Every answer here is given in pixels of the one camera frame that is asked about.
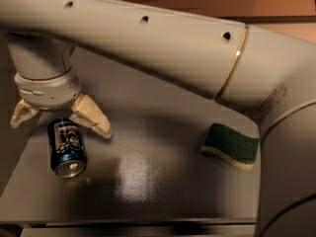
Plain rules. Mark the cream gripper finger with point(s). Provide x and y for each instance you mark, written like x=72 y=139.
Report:
x=23 y=112
x=88 y=114

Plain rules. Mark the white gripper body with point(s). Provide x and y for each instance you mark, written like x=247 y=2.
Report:
x=49 y=93

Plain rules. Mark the blue pepsi can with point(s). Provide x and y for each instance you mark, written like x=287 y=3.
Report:
x=67 y=154

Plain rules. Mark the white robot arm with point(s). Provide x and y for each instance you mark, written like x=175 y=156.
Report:
x=266 y=76

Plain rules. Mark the green yellow sponge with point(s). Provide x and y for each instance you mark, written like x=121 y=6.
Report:
x=232 y=146

